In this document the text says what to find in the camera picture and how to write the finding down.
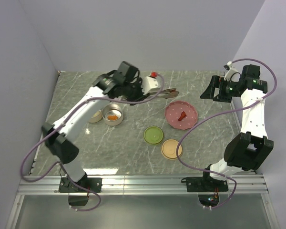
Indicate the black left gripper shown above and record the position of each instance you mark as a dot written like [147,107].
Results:
[140,96]

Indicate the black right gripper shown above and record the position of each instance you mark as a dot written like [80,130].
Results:
[217,81]

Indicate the orange fried food piece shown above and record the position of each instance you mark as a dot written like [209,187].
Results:
[112,117]

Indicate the steel food tongs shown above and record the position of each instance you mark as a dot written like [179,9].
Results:
[166,94]

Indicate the red sausage piece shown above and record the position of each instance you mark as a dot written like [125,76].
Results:
[182,116]

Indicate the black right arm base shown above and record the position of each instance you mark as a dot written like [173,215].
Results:
[208,190]

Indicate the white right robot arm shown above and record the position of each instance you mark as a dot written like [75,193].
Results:
[249,149]

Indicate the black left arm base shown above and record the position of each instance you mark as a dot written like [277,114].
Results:
[80,191]

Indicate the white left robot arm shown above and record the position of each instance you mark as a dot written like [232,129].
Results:
[59,136]

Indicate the pink dotted plate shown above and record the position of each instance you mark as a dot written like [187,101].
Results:
[172,113]

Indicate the cream steel round container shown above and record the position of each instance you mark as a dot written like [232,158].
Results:
[96,117]

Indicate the green round lid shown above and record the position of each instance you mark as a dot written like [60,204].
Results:
[153,135]

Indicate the beige round lid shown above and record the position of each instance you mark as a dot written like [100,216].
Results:
[168,149]

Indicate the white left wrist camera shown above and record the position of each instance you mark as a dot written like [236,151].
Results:
[149,85]

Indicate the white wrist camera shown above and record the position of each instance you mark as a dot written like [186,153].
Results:
[149,85]
[231,71]

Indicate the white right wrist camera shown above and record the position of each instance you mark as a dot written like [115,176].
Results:
[231,71]

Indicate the aluminium mounting rail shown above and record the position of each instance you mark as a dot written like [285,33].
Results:
[40,205]

